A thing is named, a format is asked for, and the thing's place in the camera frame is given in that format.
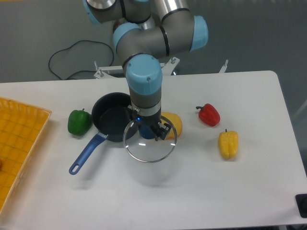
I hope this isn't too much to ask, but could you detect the red bell pepper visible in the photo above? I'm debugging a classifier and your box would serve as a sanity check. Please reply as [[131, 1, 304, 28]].
[[196, 103, 221, 127]]

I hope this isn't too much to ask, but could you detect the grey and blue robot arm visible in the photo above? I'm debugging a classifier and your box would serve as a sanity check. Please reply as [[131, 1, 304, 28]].
[[83, 0, 209, 140]]

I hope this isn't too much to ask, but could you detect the black object at table corner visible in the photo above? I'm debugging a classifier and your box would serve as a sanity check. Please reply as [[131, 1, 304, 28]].
[[295, 194, 307, 219]]

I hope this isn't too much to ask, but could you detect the black saucepan with blue handle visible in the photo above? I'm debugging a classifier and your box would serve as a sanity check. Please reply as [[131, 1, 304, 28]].
[[69, 92, 131, 175]]

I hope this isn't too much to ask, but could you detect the green bell pepper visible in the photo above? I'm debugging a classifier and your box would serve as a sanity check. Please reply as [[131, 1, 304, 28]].
[[67, 109, 93, 137]]

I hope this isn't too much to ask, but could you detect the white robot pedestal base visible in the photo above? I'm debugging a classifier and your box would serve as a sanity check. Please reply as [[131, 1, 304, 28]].
[[93, 57, 229, 79]]

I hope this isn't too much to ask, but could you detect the black cable on floor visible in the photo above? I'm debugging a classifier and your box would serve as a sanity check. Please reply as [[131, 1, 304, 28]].
[[48, 39, 114, 81]]

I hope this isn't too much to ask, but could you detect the yellow woven basket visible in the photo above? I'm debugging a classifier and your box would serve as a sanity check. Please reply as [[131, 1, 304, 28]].
[[0, 97, 52, 210]]

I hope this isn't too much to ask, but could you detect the glass lid with blue knob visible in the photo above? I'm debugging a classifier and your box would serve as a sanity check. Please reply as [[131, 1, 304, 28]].
[[123, 116, 177, 163]]

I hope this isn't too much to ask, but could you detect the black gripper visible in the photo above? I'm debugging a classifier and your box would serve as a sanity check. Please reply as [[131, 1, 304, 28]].
[[128, 105, 171, 141]]

